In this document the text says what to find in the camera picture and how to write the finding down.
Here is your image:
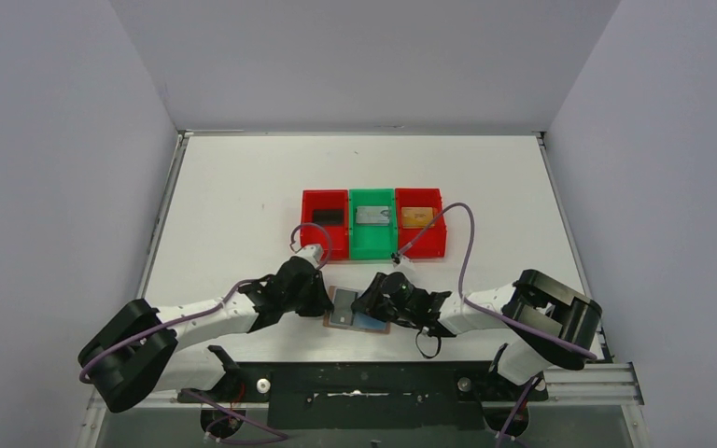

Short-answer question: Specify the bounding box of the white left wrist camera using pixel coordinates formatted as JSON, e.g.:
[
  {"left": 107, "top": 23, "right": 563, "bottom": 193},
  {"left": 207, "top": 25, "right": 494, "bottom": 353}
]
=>
[{"left": 294, "top": 244, "right": 325, "bottom": 270}]

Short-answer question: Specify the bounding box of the aluminium table edge rail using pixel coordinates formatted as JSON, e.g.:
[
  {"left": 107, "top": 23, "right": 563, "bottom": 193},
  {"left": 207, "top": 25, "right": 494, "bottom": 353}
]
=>
[{"left": 134, "top": 130, "right": 194, "bottom": 299}]

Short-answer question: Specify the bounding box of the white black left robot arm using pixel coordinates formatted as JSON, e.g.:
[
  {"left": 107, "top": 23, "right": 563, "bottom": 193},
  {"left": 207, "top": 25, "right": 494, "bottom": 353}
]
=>
[{"left": 77, "top": 255, "right": 333, "bottom": 413}]

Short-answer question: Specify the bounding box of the tan leather card holder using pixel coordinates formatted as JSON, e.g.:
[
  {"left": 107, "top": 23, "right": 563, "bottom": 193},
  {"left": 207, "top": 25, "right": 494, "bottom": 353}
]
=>
[{"left": 323, "top": 286, "right": 390, "bottom": 334}]

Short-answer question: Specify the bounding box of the black strap loop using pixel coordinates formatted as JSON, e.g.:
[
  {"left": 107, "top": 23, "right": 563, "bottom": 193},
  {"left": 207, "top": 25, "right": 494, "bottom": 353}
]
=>
[{"left": 415, "top": 329, "right": 443, "bottom": 361}]

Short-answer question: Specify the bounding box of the black card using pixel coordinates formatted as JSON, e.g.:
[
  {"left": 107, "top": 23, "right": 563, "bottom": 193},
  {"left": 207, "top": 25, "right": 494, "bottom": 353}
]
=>
[{"left": 311, "top": 208, "right": 344, "bottom": 227}]

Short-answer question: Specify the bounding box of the silver card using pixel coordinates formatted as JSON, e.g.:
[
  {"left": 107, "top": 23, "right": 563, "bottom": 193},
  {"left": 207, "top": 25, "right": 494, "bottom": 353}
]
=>
[{"left": 354, "top": 205, "right": 391, "bottom": 226}]

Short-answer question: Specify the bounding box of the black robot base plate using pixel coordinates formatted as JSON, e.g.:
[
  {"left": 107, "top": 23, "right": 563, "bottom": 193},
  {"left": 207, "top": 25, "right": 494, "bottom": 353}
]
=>
[{"left": 177, "top": 361, "right": 548, "bottom": 434}]

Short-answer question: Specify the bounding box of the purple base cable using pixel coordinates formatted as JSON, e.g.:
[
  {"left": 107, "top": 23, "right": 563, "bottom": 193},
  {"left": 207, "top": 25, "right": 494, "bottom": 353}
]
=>
[{"left": 182, "top": 389, "right": 290, "bottom": 446}]

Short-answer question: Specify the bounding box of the green plastic bin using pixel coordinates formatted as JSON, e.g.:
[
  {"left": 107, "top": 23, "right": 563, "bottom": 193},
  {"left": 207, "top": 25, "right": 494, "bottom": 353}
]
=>
[{"left": 348, "top": 189, "right": 398, "bottom": 260}]

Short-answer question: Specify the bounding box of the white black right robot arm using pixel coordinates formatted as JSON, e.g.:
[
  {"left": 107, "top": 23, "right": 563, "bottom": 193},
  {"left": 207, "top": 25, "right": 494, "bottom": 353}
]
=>
[{"left": 351, "top": 270, "right": 602, "bottom": 385}]

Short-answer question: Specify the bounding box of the gold card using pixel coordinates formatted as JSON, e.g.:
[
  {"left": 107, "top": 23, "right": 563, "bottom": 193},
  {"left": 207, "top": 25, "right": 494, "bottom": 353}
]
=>
[{"left": 401, "top": 206, "right": 435, "bottom": 229}]

